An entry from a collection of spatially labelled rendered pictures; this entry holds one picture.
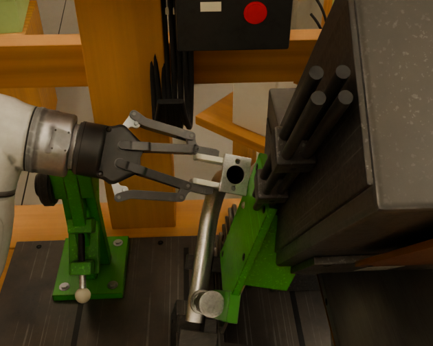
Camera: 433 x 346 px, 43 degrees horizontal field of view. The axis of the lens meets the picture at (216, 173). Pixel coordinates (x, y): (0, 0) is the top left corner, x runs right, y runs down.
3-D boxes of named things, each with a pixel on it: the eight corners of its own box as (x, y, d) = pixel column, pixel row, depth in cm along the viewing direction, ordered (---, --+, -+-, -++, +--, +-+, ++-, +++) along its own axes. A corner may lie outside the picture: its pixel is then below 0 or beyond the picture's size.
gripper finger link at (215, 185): (192, 177, 78) (192, 182, 78) (240, 187, 79) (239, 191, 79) (189, 178, 81) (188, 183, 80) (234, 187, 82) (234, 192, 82)
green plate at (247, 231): (276, 319, 81) (331, 218, 68) (222, 312, 80) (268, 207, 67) (267, 261, 90) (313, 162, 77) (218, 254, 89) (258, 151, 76)
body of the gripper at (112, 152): (67, 174, 72) (137, 187, 74) (79, 112, 73) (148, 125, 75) (70, 178, 79) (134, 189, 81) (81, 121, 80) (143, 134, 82)
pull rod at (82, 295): (91, 306, 98) (86, 285, 94) (75, 307, 98) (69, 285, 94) (94, 281, 102) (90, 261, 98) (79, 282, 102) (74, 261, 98)
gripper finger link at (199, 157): (192, 160, 81) (193, 155, 81) (238, 167, 82) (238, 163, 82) (196, 158, 78) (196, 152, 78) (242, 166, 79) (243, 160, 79)
